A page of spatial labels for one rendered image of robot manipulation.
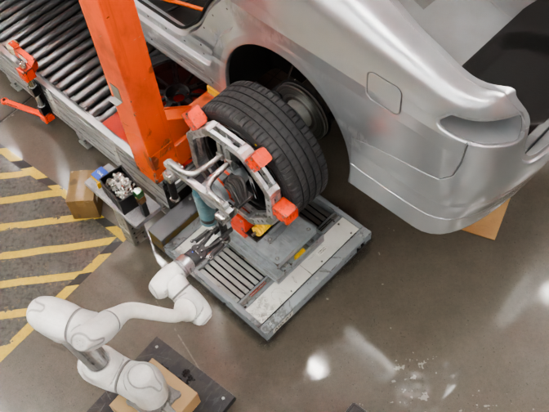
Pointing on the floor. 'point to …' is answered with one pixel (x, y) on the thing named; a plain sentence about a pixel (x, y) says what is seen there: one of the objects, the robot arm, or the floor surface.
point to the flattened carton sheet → (487, 229)
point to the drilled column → (131, 230)
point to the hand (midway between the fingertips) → (223, 230)
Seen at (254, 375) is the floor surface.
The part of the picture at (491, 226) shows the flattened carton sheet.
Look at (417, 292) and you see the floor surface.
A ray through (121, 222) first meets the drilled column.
